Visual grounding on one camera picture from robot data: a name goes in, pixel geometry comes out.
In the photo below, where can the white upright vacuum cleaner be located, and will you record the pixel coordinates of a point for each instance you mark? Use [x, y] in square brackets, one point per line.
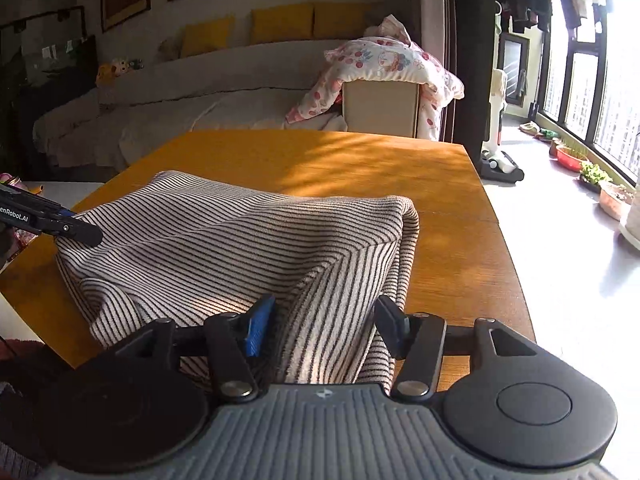
[495, 125]

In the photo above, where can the red plant basin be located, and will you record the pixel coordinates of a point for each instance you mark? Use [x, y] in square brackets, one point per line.
[572, 160]

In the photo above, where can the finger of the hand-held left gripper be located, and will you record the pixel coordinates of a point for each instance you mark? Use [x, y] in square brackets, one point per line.
[75, 230]

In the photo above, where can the beige slippers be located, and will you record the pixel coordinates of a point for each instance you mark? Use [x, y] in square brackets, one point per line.
[529, 128]

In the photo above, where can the green slippers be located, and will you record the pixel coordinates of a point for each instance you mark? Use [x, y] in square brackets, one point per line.
[549, 134]

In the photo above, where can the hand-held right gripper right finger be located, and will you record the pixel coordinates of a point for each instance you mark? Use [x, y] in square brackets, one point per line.
[391, 325]

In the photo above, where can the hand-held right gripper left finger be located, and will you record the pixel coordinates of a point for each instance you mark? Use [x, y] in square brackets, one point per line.
[257, 327]

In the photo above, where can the small plush toy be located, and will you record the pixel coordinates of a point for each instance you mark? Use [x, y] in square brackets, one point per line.
[131, 65]

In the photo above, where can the pink plant pot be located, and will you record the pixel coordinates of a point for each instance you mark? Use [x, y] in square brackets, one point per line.
[614, 202]

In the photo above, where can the small brown plant pot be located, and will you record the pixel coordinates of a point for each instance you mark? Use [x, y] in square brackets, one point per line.
[555, 147]

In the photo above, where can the dark pot with greens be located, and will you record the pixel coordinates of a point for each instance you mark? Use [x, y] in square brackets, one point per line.
[595, 177]

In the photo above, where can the striped knit garment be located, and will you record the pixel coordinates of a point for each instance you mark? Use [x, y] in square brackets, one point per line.
[225, 240]

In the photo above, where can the grey curtain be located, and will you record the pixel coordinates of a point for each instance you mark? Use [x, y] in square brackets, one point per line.
[435, 35]

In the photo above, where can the yellow plush toy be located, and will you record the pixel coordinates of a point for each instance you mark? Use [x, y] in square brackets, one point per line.
[106, 74]

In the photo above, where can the dark red cloth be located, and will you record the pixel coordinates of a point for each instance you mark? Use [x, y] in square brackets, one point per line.
[25, 375]

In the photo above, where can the floral printed quilt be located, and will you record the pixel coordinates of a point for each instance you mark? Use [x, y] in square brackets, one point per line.
[380, 57]

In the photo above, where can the yellow cushion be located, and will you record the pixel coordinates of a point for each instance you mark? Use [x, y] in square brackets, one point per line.
[342, 20]
[282, 24]
[207, 37]

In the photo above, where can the grey covered sofa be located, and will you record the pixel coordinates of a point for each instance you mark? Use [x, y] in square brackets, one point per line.
[175, 95]

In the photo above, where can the beige padded chair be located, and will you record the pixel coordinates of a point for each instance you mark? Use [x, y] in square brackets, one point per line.
[380, 107]

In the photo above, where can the black window frame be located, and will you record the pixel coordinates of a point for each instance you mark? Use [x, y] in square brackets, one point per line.
[565, 85]

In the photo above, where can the dark framed door panel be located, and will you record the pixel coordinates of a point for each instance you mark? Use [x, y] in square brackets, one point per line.
[505, 70]

